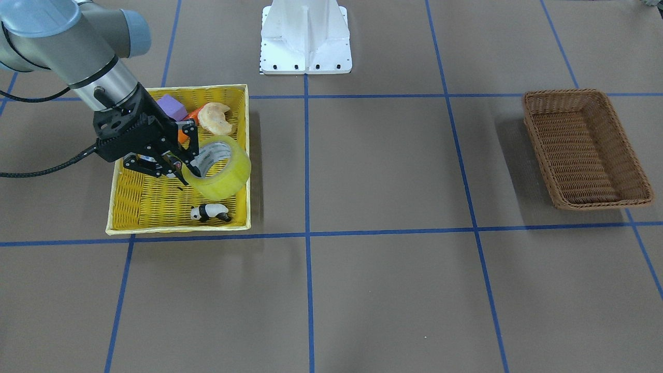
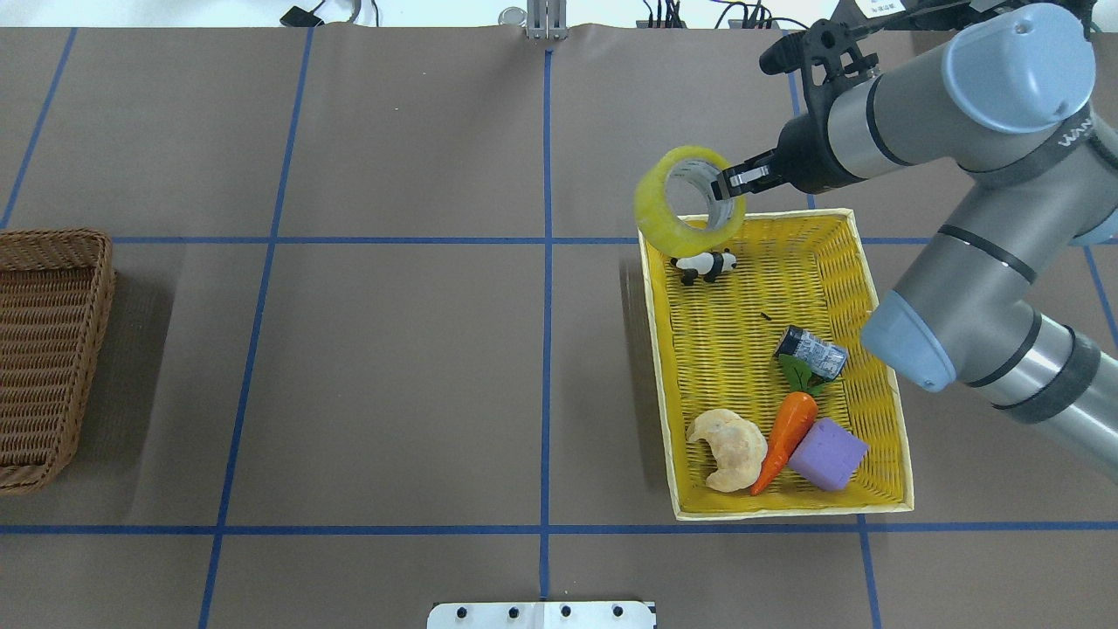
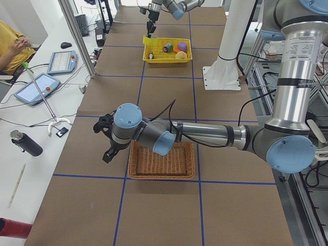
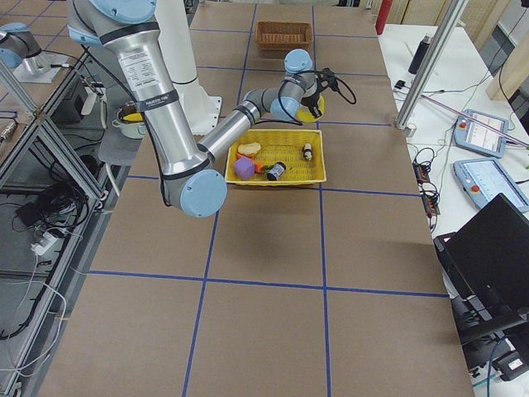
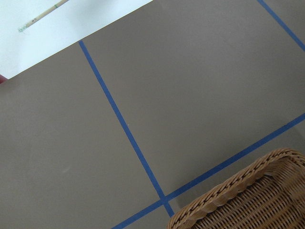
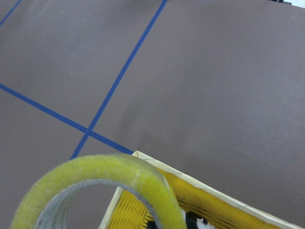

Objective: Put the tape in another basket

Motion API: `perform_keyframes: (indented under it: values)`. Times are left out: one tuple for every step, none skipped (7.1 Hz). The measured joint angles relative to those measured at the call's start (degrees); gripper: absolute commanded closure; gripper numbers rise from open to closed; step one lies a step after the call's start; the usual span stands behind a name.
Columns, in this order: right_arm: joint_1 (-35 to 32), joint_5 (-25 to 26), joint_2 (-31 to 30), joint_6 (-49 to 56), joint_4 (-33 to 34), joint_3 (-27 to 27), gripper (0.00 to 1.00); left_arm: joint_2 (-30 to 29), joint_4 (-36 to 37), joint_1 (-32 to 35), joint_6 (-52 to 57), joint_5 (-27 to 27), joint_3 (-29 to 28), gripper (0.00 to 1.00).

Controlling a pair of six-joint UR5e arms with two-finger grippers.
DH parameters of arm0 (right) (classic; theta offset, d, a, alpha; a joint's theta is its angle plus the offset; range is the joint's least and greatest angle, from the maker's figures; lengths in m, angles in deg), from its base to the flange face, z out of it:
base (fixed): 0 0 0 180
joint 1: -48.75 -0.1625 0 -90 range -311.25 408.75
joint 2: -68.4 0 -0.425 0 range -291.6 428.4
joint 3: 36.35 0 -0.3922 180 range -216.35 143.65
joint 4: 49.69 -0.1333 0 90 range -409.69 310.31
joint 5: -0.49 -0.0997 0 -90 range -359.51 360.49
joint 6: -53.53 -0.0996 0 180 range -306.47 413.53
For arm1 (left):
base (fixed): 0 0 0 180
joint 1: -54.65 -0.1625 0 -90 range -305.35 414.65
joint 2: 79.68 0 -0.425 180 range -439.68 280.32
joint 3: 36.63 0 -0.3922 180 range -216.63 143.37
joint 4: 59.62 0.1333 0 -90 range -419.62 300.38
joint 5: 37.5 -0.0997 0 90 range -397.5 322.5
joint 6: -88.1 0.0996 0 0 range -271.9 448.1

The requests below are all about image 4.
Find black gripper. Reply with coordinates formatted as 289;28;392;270
301;69;336;120

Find yellow-green tape roll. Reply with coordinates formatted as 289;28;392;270
296;95;325;123

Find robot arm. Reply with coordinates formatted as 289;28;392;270
1;22;57;84
67;1;335;218

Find yellow woven basket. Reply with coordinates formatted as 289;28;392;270
225;129;326;186

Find brown wicker basket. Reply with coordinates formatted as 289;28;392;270
254;21;313;51

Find panda toy figure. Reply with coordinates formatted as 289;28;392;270
302;143;313;161

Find toy croissant bread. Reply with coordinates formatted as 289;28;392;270
236;142;261;158

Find orange toy carrot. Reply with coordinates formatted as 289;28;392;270
236;152;273;174

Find purple foam block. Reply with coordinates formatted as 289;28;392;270
233;156;255;180

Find black water bottle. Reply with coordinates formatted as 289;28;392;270
408;35;432;75

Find red cylinder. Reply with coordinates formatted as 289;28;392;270
375;0;393;36

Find teach pendant tablet far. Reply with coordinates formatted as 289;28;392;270
453;108;509;158

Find teach pendant tablet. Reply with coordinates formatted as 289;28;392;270
453;157;528;213
453;108;509;158

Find white enamel pot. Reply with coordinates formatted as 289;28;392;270
112;102;146;140

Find teach pendant tablet near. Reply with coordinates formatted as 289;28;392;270
453;157;528;213

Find reach grabber stick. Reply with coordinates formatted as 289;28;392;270
420;94;528;150

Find black laptop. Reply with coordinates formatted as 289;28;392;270
434;194;528;349

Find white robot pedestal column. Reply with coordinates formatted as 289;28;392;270
155;0;222;136

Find aluminium frame post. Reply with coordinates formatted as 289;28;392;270
394;0;468;137

